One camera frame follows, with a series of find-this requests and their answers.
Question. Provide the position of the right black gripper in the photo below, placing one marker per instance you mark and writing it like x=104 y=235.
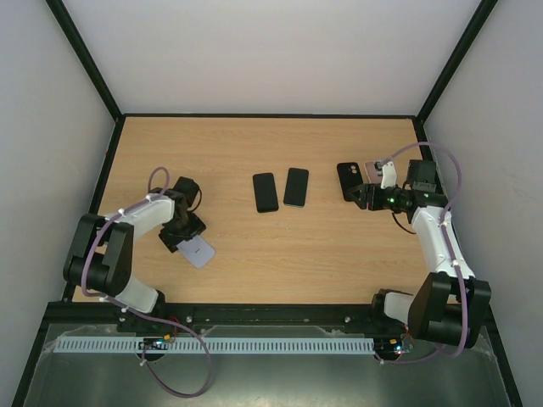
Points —
x=369 y=196

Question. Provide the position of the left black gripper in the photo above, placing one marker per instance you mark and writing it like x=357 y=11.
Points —
x=172 y=241

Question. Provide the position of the pink phone case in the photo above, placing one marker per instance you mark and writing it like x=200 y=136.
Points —
x=374 y=171

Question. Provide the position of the black phone case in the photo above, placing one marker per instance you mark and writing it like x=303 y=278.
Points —
x=349 y=174

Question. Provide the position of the lilac phone case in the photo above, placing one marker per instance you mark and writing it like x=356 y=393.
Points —
x=196 y=251

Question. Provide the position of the dark green phone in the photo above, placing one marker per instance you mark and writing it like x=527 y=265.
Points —
x=296 y=187

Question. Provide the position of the black phone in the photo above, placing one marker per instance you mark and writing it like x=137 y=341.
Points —
x=265 y=193

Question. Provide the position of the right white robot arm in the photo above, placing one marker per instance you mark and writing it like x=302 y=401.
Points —
x=450 y=306

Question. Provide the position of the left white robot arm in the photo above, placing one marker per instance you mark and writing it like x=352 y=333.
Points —
x=99 y=260

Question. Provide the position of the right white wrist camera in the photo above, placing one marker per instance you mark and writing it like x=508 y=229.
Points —
x=388 y=173

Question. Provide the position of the black aluminium frame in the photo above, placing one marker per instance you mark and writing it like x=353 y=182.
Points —
x=331 y=269

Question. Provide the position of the grey slotted cable duct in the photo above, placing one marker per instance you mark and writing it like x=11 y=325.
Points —
x=216 y=345

